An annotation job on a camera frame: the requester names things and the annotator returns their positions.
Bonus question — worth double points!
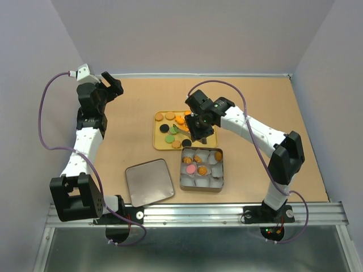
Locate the metal serving tongs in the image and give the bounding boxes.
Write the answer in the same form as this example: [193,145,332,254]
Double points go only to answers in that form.
[172,125,207,145]

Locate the dotted biscuit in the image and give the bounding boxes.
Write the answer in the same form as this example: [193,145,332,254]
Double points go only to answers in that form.
[214,151,223,162]
[165,111,175,120]

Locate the plain round tan cookie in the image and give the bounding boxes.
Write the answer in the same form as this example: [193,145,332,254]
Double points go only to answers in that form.
[155,113,163,121]

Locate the pink sandwich cookie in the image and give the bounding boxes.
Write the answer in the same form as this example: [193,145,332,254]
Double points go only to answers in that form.
[185,164,197,175]

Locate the gold tin lid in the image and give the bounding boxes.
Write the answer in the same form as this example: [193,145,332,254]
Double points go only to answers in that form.
[125,159,175,207]

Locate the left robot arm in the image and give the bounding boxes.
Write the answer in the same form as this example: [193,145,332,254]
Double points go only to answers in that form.
[49,66,126,223]

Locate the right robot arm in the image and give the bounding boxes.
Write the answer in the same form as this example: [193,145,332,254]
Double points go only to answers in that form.
[185,90,305,224]

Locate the green sandwich cookie upper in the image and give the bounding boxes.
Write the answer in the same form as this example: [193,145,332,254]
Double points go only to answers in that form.
[169,127,178,135]

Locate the green sandwich cookie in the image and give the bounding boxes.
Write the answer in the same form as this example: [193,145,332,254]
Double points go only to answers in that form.
[169,127,178,135]
[165,135,175,143]

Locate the black sandwich cookie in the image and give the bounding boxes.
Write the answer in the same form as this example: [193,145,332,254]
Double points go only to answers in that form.
[159,124,170,133]
[181,139,192,147]

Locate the yellow cookie tray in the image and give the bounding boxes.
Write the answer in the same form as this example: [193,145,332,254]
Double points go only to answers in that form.
[153,110,218,151]

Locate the flower shaped tan cookie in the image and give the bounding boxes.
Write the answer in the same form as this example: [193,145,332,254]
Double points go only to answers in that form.
[171,141,182,149]

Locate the black sandwich cookie left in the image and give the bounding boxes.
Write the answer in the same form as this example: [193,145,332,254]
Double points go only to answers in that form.
[159,124,170,133]

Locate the gold square cookie tin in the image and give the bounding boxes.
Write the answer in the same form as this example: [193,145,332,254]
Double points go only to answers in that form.
[179,147,224,193]

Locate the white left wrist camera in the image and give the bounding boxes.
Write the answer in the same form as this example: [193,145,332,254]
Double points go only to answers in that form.
[69,63,97,84]

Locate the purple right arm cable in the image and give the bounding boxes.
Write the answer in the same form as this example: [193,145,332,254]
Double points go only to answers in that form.
[187,80,310,244]

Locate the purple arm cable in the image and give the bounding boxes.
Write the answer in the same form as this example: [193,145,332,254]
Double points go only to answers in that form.
[38,71,147,247]
[187,80,310,244]

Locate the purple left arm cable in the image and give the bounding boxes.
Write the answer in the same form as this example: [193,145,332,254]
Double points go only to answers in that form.
[38,71,147,247]

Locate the aluminium front rail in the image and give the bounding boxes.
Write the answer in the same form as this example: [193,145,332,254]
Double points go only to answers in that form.
[45,201,349,227]

